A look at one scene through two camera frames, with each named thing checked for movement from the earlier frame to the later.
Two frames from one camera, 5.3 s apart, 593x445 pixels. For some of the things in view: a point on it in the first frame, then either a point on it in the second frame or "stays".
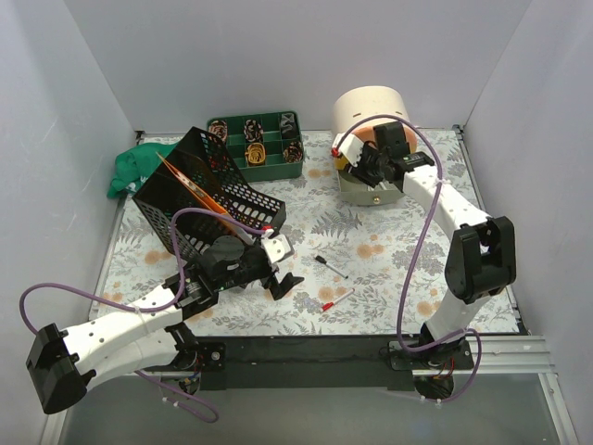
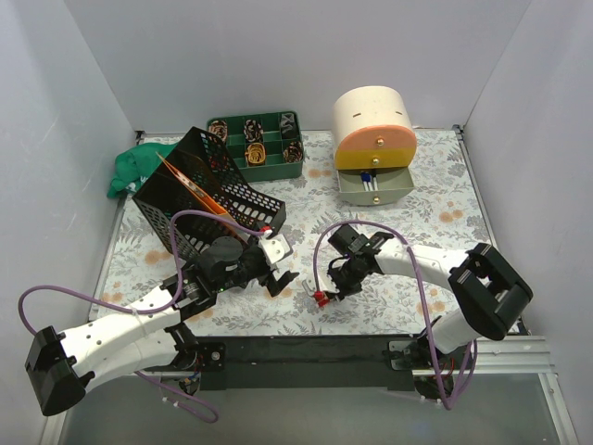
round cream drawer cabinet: x=357 y=110 stays
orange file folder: x=195 y=190 stays
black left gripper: x=267 y=268 stays
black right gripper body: x=366 y=166 to x=336 y=286
